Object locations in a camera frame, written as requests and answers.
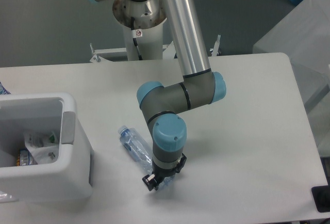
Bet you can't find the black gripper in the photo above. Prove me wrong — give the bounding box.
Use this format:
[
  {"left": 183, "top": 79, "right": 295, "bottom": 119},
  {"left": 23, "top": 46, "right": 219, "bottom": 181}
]
[{"left": 142, "top": 154, "right": 187, "bottom": 191}]

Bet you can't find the clear blue plastic bottle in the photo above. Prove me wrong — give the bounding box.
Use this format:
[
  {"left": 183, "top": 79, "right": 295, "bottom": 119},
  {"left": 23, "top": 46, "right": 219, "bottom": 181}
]
[{"left": 118, "top": 126, "right": 174, "bottom": 189}]

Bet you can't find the clear plastic bag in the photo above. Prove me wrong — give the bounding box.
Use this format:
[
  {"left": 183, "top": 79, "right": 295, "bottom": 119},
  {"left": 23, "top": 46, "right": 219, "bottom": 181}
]
[{"left": 23, "top": 130, "right": 59, "bottom": 165}]

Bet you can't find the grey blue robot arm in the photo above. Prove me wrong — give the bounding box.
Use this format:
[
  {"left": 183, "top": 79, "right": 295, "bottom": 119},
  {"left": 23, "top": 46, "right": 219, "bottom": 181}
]
[{"left": 90, "top": 0, "right": 226, "bottom": 190}]

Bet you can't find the white trash can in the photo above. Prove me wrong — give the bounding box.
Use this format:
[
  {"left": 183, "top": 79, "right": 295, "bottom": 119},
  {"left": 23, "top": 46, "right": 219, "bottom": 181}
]
[{"left": 1, "top": 92, "right": 94, "bottom": 202}]

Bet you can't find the crushed bottle in bin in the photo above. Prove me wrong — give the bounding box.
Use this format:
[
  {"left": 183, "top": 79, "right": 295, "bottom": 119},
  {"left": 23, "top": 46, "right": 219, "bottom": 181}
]
[{"left": 16, "top": 149, "right": 36, "bottom": 166}]

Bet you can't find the black device at edge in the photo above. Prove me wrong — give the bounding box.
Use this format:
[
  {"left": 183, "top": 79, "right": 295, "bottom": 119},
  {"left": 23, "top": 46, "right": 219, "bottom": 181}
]
[{"left": 311, "top": 185, "right": 329, "bottom": 213}]

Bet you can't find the clear plastic wrap left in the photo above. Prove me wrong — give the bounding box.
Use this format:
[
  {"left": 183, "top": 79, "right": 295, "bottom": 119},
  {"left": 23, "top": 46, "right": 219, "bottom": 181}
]
[{"left": 0, "top": 191, "right": 18, "bottom": 203}]

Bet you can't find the blue patterned packet left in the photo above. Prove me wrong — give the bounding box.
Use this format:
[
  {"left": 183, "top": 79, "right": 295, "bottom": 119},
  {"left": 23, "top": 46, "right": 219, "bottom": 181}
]
[{"left": 0, "top": 83, "right": 10, "bottom": 95}]

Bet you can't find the translucent white box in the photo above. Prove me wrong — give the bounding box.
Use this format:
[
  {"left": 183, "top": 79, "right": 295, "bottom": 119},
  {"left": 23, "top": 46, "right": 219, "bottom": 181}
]
[{"left": 253, "top": 0, "right": 329, "bottom": 157}]

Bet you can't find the white pedestal base frame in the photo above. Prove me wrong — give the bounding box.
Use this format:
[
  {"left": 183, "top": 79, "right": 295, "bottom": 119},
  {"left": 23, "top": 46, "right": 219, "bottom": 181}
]
[{"left": 90, "top": 34, "right": 222, "bottom": 63}]

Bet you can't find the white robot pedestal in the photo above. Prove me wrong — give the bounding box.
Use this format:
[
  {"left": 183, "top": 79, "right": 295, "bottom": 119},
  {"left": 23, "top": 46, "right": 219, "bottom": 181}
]
[{"left": 112, "top": 0, "right": 167, "bottom": 61}]

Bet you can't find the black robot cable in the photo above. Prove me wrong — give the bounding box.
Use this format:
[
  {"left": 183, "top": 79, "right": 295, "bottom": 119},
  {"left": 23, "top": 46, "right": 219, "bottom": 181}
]
[{"left": 130, "top": 17, "right": 143, "bottom": 61}]

